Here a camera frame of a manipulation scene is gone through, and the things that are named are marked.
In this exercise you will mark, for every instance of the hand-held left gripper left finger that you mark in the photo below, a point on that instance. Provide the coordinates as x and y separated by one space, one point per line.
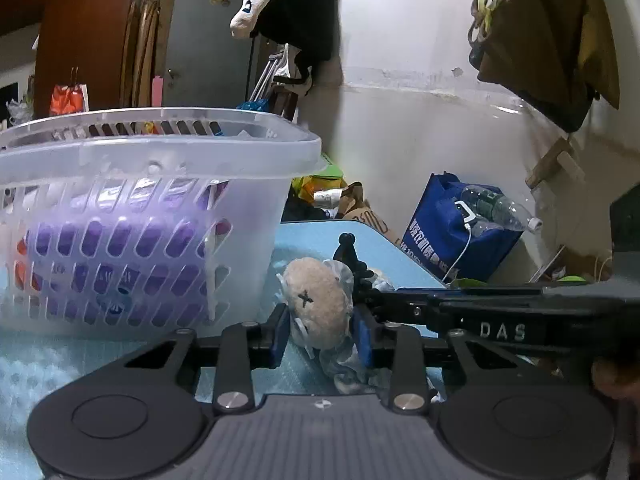
280 337

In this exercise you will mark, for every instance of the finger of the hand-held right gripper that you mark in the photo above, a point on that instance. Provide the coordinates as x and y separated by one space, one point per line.
407 307

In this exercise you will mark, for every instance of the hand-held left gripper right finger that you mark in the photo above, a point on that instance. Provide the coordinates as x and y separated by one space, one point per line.
361 341

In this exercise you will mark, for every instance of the beige plush toy striped body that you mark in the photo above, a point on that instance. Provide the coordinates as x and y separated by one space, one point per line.
315 300

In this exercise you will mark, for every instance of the purple tissue pack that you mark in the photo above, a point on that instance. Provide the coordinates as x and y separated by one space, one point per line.
150 240

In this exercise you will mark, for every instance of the white plastic basket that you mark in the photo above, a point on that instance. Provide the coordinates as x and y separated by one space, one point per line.
165 132

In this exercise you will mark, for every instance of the person's right hand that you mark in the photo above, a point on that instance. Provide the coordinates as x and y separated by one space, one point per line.
617 380

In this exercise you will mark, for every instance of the blue shopping bag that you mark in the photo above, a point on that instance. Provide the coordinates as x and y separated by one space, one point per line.
440 230

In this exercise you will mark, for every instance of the brown paper bag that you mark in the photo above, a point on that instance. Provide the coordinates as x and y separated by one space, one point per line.
367 210

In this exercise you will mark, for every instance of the clear plastic bottle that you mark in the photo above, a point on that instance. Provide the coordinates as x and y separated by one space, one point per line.
500 207

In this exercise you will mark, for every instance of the white tube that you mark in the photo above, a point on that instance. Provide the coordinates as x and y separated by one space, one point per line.
327 196

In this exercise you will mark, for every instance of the green box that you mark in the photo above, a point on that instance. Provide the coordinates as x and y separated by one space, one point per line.
320 177

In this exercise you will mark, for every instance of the blue plastic bag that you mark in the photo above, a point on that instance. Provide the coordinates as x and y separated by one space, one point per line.
252 105

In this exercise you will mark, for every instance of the white folding rack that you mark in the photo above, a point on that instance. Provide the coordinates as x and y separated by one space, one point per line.
272 77

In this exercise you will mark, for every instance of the pink strip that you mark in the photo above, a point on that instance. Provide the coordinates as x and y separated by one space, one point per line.
157 91

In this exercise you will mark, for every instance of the olive hanging garment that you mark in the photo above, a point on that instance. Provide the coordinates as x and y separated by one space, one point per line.
545 35

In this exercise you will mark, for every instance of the grey door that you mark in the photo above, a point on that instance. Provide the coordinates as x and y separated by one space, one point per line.
205 45

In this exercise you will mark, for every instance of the white black hanging jacket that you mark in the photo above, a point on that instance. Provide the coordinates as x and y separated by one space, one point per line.
295 15

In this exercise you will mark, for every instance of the orange bag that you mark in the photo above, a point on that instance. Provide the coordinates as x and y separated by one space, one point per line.
69 99

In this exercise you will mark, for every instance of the wooden planks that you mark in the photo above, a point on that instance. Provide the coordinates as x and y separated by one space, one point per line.
142 50

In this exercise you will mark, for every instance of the brown wooden wardrobe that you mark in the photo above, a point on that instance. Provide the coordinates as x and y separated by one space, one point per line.
80 30

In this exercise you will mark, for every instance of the wooden wall bracket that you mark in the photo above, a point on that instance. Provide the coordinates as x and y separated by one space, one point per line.
555 162

